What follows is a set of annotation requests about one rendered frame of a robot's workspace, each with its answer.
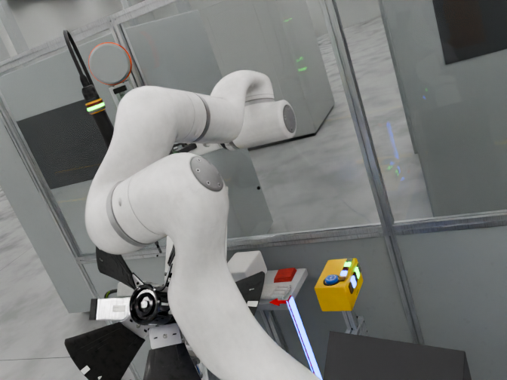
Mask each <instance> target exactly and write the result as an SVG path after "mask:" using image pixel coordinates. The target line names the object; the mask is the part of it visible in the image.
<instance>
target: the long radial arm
mask: <svg viewBox="0 0 507 380"><path fill-rule="evenodd" d="M129 301H130V297H126V298H107V299H98V301H97V316H96V320H113V321H123V319H125V318H126V317H127V316H128V315H129V314H130V312H129Z"/></svg>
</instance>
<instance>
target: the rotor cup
mask: <svg viewBox="0 0 507 380"><path fill-rule="evenodd" d="M168 287H169V283H167V286H166V287H164V284H163V285H152V284H150V283H145V284H142V285H139V286H138V287H137V288H136V289H135V290H134V291H133V293H132V295H131V298H130V301H129V312H130V315H131V318H132V319H133V321H134V322H135V323H137V324H139V325H142V326H163V325H167V324H171V323H176V321H175V319H174V316H173V315H167V314H168V312H169V310H170V306H169V303H168V298H167V292H168ZM143 301H147V306H146V307H145V308H143V307H142V302H143ZM162 302H163V303H168V305H161V303H162ZM149 324H157V325H149Z"/></svg>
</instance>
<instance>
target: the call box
mask: <svg viewBox="0 0 507 380"><path fill-rule="evenodd" d="M346 260H347V259H332V260H328V261H327V264H326V265H325V267H324V270H323V271H322V273H321V276H320V277H319V279H318V282H317V283H316V285H315V292H316V295H317V297H318V301H319V304H320V306H321V310H322V311H352V309H353V307H354V305H355V301H356V299H357V297H358V294H359V291H360V288H361V285H362V283H363V277H362V275H361V273H360V276H359V278H358V281H357V283H356V286H355V288H354V291H353V294H351V293H350V291H349V283H350V282H351V279H352V276H353V274H354V271H355V268H356V266H357V264H358V260H357V259H356V258H354V259H352V262H351V265H350V266H349V270H348V271H347V274H346V275H340V273H341V271H342V270H343V267H344V265H345V263H346ZM331 274H337V277H338V281H337V282H336V283H332V284H327V283H326V282H325V278H326V277H327V276H328V275H331ZM340 277H346V279H345V281H341V282H339V278H340Z"/></svg>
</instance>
